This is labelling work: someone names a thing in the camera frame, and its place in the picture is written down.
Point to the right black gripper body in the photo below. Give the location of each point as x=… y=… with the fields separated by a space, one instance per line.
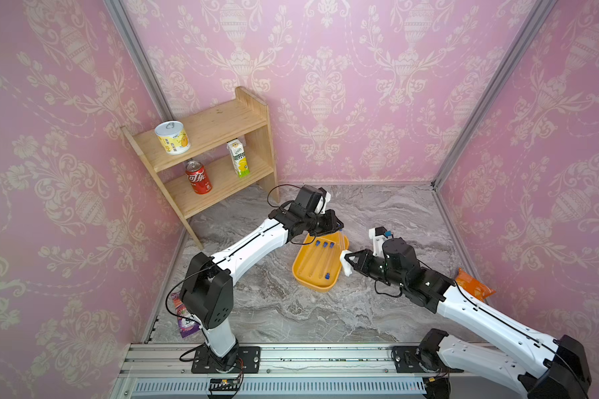
x=378 y=268

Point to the purple tissue pack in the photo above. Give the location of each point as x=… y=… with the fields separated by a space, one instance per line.
x=186 y=324

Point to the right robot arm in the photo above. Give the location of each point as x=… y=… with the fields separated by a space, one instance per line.
x=531 y=363

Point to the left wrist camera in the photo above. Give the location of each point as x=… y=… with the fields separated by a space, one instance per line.
x=324 y=199

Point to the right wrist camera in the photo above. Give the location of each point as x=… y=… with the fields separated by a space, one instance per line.
x=392 y=247

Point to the yellow plastic basin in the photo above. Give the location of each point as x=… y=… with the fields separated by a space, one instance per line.
x=341 y=242

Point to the wooden two-tier shelf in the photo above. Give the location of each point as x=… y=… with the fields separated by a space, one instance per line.
x=247 y=118

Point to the orange snack bag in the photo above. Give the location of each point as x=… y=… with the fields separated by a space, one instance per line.
x=473 y=286

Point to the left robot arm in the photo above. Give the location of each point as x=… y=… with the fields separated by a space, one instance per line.
x=207 y=291

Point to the yellow white tin can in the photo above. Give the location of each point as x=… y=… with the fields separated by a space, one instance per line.
x=173 y=137

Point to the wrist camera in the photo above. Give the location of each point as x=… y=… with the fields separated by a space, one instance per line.
x=392 y=247
x=324 y=199

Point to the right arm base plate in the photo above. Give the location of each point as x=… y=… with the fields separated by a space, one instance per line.
x=407 y=360

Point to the white wiping cloth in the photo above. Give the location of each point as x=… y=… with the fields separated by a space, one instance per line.
x=345 y=265

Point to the test tube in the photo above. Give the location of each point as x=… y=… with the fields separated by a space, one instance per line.
x=328 y=272
x=324 y=259
x=318 y=258
x=309 y=261

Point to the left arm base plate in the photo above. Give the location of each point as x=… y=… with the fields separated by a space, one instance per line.
x=244 y=359

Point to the aluminium front rail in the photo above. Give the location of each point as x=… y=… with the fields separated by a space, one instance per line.
x=294 y=370

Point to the green white juice carton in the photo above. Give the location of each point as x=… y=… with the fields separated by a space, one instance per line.
x=238 y=157

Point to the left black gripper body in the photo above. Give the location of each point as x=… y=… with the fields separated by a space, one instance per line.
x=321 y=224

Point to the red cola can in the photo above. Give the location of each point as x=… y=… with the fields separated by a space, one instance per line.
x=198 y=178

